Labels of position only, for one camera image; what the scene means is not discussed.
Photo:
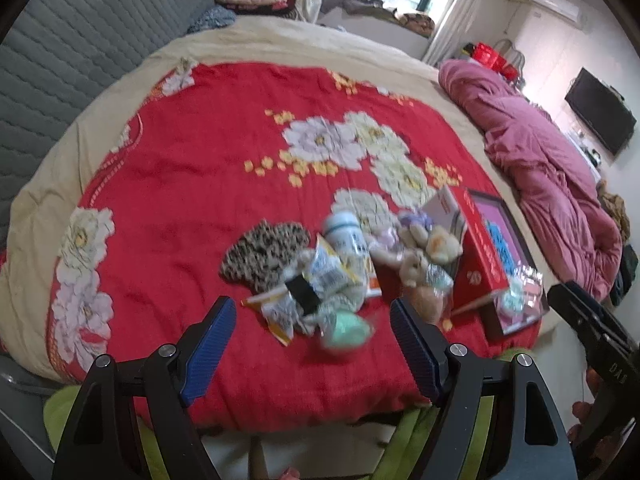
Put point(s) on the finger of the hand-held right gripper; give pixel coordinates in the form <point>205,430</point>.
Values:
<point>585,310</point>

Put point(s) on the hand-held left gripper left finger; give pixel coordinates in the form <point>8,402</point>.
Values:
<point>210,350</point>

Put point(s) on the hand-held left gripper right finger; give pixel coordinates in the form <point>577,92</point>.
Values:
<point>415,352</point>

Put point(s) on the white floral scrunchie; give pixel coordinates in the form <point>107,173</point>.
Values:
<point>345,300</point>

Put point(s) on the plush rabbit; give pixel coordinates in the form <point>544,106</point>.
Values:
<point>387,245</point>
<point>440,247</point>

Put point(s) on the mint green soft item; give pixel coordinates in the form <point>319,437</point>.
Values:
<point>345,332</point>

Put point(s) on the dark bag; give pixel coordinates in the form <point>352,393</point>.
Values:
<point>627,270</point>

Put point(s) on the pastel packaged accessories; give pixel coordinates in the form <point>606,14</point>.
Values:
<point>520,295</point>

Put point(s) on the orange snack packet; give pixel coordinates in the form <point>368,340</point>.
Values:
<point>350,270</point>
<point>275,312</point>

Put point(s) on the silver glittery wrap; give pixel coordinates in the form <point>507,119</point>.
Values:
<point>437,277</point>

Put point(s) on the green cloth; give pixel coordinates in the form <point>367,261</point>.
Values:
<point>410,440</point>

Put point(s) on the brown clothes heap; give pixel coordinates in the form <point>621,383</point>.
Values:
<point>614,210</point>

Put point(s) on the blue textured item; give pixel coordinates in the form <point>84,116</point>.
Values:
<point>502,245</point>

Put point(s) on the small black box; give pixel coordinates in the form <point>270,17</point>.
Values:
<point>302,295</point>

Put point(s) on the plush rabbit in pink dress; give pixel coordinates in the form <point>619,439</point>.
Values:
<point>387,245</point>

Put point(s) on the black tray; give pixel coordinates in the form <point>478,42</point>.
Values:
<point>510,225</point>

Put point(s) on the leopard print scrunchie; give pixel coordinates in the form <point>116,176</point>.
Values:
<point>265,250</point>

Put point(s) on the white bottle with blue band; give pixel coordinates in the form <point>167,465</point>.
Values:
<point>345,232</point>

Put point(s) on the pink duvet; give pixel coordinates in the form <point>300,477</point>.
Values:
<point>540,160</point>

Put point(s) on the red floral blanket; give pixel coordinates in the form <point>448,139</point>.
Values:
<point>200,170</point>

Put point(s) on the black television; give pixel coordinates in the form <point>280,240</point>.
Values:
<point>600,110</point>

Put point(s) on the red bag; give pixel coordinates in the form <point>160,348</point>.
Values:
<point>487,55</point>

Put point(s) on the white air conditioner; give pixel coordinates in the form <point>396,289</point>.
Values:
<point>555,4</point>

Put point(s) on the beige bed sheet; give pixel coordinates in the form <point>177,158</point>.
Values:
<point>280,45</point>

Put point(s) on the grey quilted headboard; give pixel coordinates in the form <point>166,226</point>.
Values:
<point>75,60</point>

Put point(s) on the white curtain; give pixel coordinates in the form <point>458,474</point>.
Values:
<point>460,10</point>

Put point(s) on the blue patterned cloth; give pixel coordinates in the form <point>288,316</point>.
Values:
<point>212,20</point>

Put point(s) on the brown patterned cloth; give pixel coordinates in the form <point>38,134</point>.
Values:
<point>415,21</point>

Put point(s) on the grey clothes pile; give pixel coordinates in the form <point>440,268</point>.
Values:
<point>355,4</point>

